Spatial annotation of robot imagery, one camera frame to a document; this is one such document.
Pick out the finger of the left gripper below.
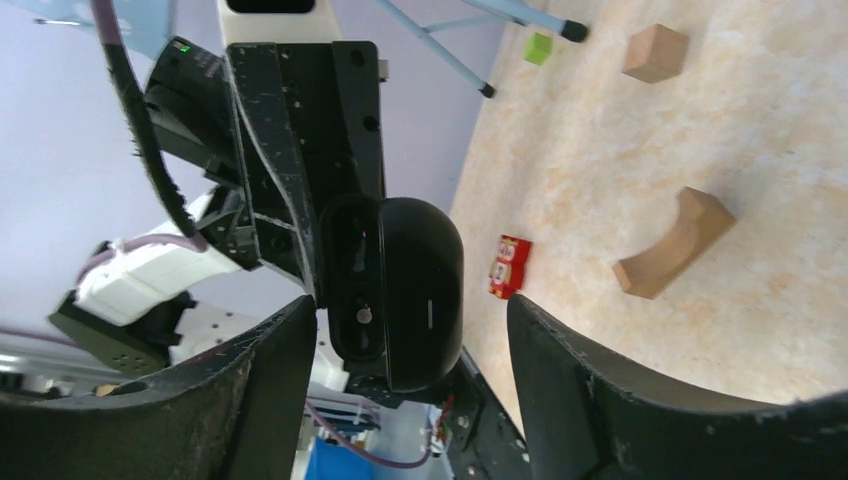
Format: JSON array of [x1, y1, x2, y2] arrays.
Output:
[[278, 41, 385, 211]]

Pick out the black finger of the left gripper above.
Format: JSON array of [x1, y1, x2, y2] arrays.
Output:
[[226, 43, 321, 299]]

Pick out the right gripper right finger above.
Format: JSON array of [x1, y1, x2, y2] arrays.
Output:
[[507, 295, 847, 479]]

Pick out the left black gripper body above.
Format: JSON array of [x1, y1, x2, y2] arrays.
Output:
[[143, 36, 259, 271]]

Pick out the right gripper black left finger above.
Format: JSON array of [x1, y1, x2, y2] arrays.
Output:
[[1, 296, 317, 479]]

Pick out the black oval charging case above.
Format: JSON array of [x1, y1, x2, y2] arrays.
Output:
[[321, 196, 464, 392]]

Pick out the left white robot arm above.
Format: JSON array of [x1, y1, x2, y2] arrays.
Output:
[[71, 1, 388, 371]]

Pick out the red owl number block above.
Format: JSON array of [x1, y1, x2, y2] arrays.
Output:
[[488, 235, 533, 300]]

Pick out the small green cube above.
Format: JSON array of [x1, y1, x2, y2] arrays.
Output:
[[523, 32, 554, 66]]

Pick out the wooden arch block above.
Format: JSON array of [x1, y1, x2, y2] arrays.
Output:
[[612, 187, 737, 300]]

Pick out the light blue tripod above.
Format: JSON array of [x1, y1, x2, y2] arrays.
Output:
[[370, 0, 591, 101]]

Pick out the small wooden cube near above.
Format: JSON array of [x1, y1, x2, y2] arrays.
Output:
[[622, 24, 690, 84]]

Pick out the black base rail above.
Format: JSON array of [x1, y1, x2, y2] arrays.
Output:
[[444, 350, 533, 480]]

